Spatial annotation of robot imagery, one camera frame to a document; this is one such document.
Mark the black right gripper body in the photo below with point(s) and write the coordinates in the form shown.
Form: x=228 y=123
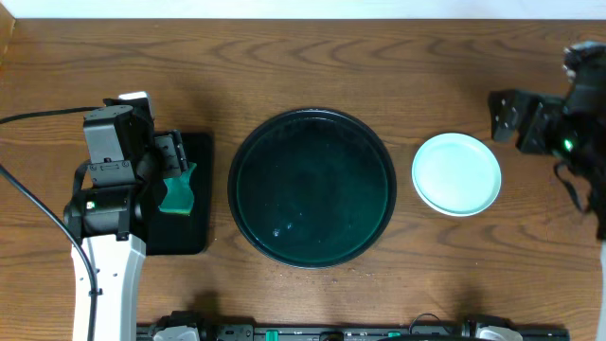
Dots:
x=556 y=132

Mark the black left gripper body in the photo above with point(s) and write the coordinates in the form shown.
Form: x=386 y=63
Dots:
x=171 y=154

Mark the green scouring sponge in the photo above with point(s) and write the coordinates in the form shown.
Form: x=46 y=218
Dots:
x=179 y=198

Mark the pale green plate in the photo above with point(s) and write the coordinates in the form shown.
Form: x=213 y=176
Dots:
x=456 y=174

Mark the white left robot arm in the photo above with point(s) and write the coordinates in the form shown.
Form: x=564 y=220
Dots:
x=111 y=227

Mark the dark round tray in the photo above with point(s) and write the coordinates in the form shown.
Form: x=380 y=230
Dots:
x=312 y=188

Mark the black rectangular mat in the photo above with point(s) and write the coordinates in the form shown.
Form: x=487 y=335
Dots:
x=181 y=225

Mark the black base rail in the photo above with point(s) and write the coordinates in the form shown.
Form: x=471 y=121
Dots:
x=184 y=326

